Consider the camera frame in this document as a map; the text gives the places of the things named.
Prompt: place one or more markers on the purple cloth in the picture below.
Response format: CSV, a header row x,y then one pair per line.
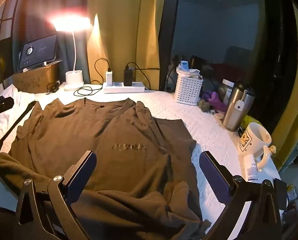
x,y
214,100

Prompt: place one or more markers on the white tube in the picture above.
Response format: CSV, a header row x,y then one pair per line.
x,y
251,170

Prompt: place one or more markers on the brown t-shirt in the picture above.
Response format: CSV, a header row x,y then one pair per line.
x,y
114,130

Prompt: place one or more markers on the yellow curtain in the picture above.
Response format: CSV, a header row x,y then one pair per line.
x,y
288,117
129,30

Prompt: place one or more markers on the clear jar white lid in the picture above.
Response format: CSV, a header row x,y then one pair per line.
x,y
227,87

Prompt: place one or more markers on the black flat device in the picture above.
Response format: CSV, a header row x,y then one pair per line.
x,y
281,192

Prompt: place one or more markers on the dark glass window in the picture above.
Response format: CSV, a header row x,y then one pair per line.
x,y
214,30

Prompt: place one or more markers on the yellow packet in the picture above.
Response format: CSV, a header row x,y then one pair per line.
x,y
245,126

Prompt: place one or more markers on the dark travel bottle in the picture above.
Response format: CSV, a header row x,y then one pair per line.
x,y
248,100

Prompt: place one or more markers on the dark tablet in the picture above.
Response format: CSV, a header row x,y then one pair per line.
x,y
39,50

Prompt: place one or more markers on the white plastic bag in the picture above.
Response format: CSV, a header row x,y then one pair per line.
x,y
192,73

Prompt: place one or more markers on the white cloth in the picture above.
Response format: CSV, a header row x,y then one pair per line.
x,y
4,127

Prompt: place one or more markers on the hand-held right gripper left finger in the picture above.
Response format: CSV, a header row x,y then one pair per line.
x,y
81,177

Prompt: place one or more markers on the white desk lamp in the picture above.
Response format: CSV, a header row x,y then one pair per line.
x,y
74,78

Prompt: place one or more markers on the white cartoon mug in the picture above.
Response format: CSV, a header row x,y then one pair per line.
x,y
248,140

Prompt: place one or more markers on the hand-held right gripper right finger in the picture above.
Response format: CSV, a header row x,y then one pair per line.
x,y
214,177

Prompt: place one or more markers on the white plastic basket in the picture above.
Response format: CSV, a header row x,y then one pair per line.
x,y
187,90

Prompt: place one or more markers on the black charger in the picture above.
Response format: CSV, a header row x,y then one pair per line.
x,y
128,77

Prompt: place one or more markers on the blue white package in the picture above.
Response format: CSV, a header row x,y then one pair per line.
x,y
184,66

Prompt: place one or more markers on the grey stone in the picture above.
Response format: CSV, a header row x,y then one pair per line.
x,y
204,104

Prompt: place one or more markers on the white quilted table cover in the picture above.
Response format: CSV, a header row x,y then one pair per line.
x,y
214,130

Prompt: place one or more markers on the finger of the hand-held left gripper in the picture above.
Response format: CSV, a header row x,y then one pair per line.
x,y
1,103

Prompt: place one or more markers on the white power strip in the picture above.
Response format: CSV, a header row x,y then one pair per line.
x,y
124,88

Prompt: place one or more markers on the steel tumbler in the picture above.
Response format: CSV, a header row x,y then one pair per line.
x,y
232,110

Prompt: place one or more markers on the white charger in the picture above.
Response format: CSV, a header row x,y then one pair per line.
x,y
109,78

